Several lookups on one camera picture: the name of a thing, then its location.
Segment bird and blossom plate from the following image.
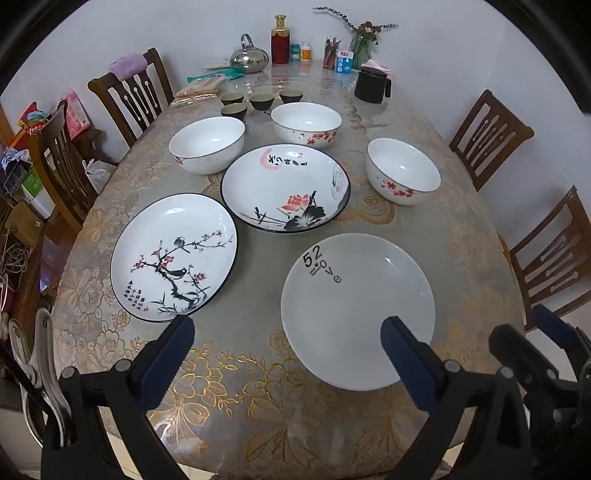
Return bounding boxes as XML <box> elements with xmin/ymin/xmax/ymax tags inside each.
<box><xmin>110</xmin><ymin>193</ymin><xmax>239</xmax><ymax>324</ymax></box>

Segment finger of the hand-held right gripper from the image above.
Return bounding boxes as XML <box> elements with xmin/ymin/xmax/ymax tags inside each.
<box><xmin>530</xmin><ymin>304</ymin><xmax>591</xmax><ymax>359</ymax></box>
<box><xmin>488</xmin><ymin>324</ymin><xmax>577</xmax><ymax>398</ymax></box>

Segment black strap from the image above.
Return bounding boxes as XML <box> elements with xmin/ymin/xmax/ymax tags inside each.
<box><xmin>0</xmin><ymin>342</ymin><xmax>61</xmax><ymax>416</ymax></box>

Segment plain white plate black print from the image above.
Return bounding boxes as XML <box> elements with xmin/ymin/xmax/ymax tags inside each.
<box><xmin>280</xmin><ymin>233</ymin><xmax>436</xmax><ymax>392</ymax></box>

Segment cardboard box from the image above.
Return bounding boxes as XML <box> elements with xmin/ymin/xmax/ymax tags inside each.
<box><xmin>4</xmin><ymin>200</ymin><xmax>47</xmax><ymax>241</ymax></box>

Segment wooden chair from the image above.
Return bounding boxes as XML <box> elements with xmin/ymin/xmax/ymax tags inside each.
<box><xmin>499</xmin><ymin>185</ymin><xmax>591</xmax><ymax>330</ymax></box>
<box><xmin>449</xmin><ymin>89</ymin><xmax>535</xmax><ymax>192</ymax></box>
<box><xmin>88</xmin><ymin>47</ymin><xmax>176</xmax><ymax>148</ymax></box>
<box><xmin>28</xmin><ymin>99</ymin><xmax>100</xmax><ymax>232</ymax></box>

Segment green plastic packet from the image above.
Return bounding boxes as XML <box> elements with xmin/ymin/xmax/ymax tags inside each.
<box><xmin>187</xmin><ymin>65</ymin><xmax>245</xmax><ymax>82</ymax></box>

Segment steel kettle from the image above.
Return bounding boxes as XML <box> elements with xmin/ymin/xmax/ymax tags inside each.
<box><xmin>230</xmin><ymin>34</ymin><xmax>269</xmax><ymax>75</ymax></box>

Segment white cable bundle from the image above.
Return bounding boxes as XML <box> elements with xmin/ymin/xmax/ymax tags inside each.
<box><xmin>0</xmin><ymin>240</ymin><xmax>33</xmax><ymax>296</ymax></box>

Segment white bowl red blossoms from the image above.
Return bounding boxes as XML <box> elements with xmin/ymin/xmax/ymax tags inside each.
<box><xmin>270</xmin><ymin>103</ymin><xmax>343</xmax><ymax>151</ymax></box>
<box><xmin>168</xmin><ymin>116</ymin><xmax>246</xmax><ymax>175</ymax></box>
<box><xmin>366</xmin><ymin>137</ymin><xmax>442</xmax><ymax>207</ymax></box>

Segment green glass vase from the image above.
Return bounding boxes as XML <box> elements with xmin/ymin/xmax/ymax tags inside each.
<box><xmin>348</xmin><ymin>34</ymin><xmax>372</xmax><ymax>71</ymax></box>

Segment pink floral tissue package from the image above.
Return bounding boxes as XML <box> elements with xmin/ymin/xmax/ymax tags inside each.
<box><xmin>58</xmin><ymin>88</ymin><xmax>93</xmax><ymax>139</ymax></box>

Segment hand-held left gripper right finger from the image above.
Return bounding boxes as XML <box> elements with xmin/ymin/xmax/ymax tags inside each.
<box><xmin>380</xmin><ymin>316</ymin><xmax>532</xmax><ymax>480</ymax></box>

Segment dried flower bouquet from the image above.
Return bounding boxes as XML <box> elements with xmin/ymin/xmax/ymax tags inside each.
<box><xmin>312</xmin><ymin>6</ymin><xmax>400</xmax><ymax>47</ymax></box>

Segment red snack bag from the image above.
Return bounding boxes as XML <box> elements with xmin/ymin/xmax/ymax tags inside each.
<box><xmin>17</xmin><ymin>102</ymin><xmax>51</xmax><ymax>134</ymax></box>

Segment pink tissue pack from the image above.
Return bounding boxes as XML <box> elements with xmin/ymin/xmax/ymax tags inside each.
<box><xmin>365</xmin><ymin>59</ymin><xmax>397</xmax><ymax>79</ymax></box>

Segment holder of coloured pencils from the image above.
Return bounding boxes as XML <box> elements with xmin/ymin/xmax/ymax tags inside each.
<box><xmin>322</xmin><ymin>38</ymin><xmax>341</xmax><ymax>71</ymax></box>

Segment black lidded mug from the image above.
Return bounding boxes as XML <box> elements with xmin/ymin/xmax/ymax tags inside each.
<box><xmin>353</xmin><ymin>66</ymin><xmax>393</xmax><ymax>104</ymax></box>

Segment green white box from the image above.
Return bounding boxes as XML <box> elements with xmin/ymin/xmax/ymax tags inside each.
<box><xmin>18</xmin><ymin>168</ymin><xmax>56</xmax><ymax>217</ymax></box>

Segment red bottle gold cap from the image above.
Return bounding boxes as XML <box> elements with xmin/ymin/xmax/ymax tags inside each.
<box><xmin>270</xmin><ymin>15</ymin><xmax>291</xmax><ymax>65</ymax></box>

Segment white plastic bag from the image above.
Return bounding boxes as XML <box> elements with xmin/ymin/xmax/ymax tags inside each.
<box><xmin>83</xmin><ymin>159</ymin><xmax>116</xmax><ymax>195</ymax></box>

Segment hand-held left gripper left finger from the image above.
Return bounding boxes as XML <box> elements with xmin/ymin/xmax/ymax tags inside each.
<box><xmin>41</xmin><ymin>315</ymin><xmax>197</xmax><ymax>480</ymax></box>

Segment metal spring clip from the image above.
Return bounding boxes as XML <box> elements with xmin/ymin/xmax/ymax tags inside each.
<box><xmin>9</xmin><ymin>307</ymin><xmax>77</xmax><ymax>450</ymax></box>

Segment lotus flower plate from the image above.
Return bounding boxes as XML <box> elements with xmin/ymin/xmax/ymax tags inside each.
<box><xmin>220</xmin><ymin>143</ymin><xmax>352</xmax><ymax>235</ymax></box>

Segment purple towel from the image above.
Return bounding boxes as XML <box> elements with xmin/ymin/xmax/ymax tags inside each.
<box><xmin>108</xmin><ymin>52</ymin><xmax>149</xmax><ymax>80</ymax></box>

